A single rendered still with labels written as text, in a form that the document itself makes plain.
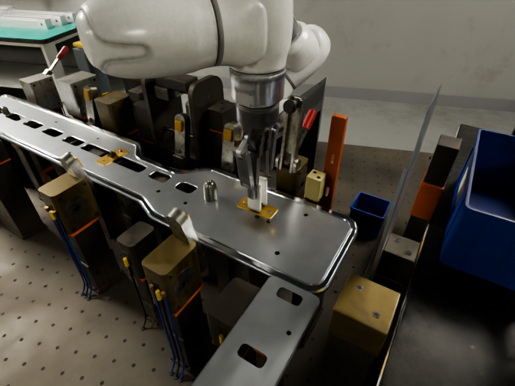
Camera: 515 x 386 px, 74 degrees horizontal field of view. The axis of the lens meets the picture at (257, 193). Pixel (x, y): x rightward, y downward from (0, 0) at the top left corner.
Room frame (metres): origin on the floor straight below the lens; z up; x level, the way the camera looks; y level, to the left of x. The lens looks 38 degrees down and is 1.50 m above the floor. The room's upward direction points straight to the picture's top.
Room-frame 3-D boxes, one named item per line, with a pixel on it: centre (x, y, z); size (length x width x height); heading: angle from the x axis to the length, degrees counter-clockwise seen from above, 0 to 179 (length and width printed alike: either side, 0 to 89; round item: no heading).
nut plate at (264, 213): (0.55, 0.00, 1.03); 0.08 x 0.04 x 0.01; 59
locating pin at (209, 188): (0.62, 0.11, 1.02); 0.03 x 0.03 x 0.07
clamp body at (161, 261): (0.40, 0.16, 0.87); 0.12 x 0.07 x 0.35; 149
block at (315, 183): (0.62, -0.13, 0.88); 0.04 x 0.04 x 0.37; 59
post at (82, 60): (1.34, 0.64, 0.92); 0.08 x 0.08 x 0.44; 59
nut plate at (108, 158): (0.80, 0.40, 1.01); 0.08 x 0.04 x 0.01; 148
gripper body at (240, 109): (0.55, 0.00, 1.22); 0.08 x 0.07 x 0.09; 149
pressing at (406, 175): (0.41, -0.22, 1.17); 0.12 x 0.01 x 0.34; 149
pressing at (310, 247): (0.80, 0.42, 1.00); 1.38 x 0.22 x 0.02; 59
